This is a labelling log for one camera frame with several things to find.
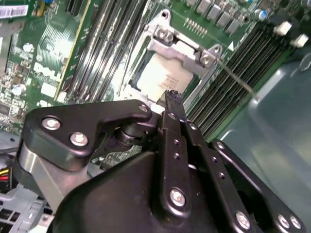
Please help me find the silver CPU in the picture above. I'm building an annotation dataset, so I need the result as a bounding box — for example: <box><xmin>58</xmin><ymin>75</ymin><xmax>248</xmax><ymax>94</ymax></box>
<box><xmin>132</xmin><ymin>52</ymin><xmax>195</xmax><ymax>102</ymax></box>

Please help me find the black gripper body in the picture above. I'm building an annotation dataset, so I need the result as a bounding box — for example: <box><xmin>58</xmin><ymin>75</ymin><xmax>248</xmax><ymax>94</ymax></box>
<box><xmin>52</xmin><ymin>153</ymin><xmax>234</xmax><ymax>233</ymax></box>

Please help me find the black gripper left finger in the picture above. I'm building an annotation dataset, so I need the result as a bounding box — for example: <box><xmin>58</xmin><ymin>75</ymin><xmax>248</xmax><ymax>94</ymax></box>
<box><xmin>14</xmin><ymin>90</ymin><xmax>194</xmax><ymax>219</ymax></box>

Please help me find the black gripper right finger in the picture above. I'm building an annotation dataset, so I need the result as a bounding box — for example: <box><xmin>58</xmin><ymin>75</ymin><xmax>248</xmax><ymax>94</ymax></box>
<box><xmin>173</xmin><ymin>90</ymin><xmax>308</xmax><ymax>233</ymax></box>

